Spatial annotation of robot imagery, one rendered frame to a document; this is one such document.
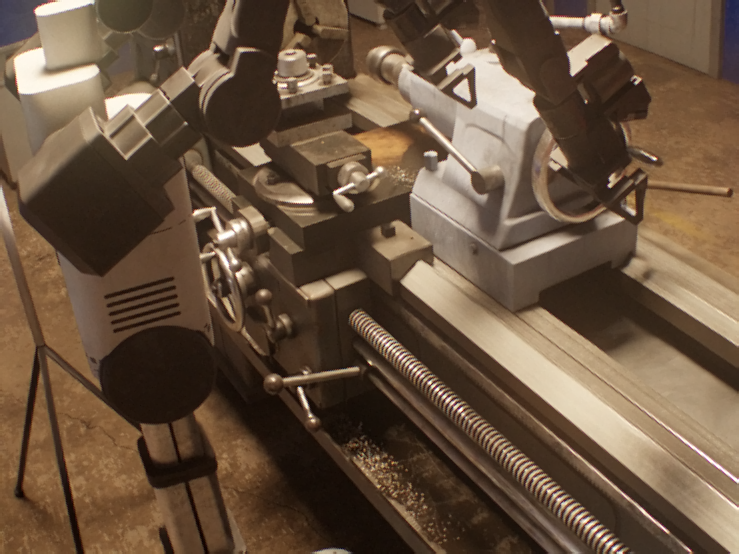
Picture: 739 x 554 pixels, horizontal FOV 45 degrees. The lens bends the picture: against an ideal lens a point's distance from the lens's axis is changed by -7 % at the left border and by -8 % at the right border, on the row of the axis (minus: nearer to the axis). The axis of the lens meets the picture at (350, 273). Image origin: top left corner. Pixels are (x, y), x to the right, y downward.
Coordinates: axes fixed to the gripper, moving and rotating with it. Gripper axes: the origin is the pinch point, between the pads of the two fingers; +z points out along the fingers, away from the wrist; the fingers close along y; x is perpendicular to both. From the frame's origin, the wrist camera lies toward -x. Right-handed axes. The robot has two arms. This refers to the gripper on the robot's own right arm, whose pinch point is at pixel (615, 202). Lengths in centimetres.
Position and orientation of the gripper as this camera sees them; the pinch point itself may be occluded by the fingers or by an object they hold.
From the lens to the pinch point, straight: 124.6
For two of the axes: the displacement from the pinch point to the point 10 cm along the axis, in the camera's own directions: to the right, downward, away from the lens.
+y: -3.6, -4.6, 8.1
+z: 5.4, 6.1, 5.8
